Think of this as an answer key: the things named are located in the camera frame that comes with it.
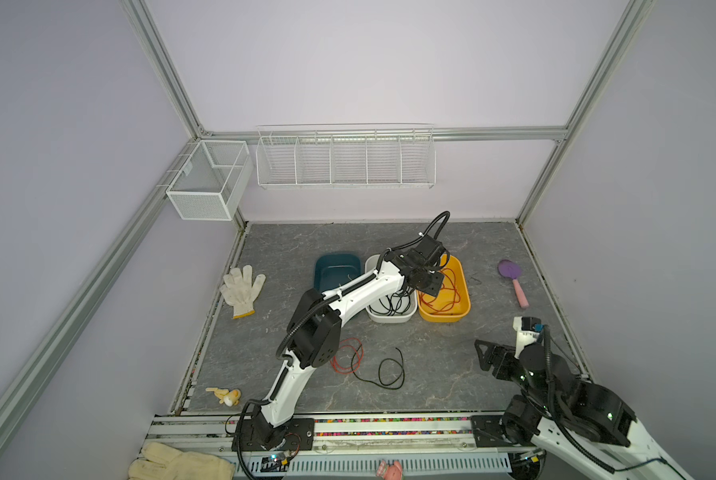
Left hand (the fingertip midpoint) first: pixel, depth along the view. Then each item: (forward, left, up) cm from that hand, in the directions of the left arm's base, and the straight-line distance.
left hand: (436, 287), depth 86 cm
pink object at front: (-42, +18, -9) cm, 47 cm away
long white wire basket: (+42, +25, +17) cm, 52 cm away
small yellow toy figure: (-23, +59, -11) cm, 65 cm away
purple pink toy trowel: (+13, -32, -12) cm, 36 cm away
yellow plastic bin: (+2, -8, -13) cm, 16 cm away
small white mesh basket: (+41, +72, +10) cm, 84 cm away
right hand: (-20, -8, +4) cm, 22 cm away
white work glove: (+11, +64, -13) cm, 66 cm away
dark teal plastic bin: (+17, +32, -12) cm, 38 cm away
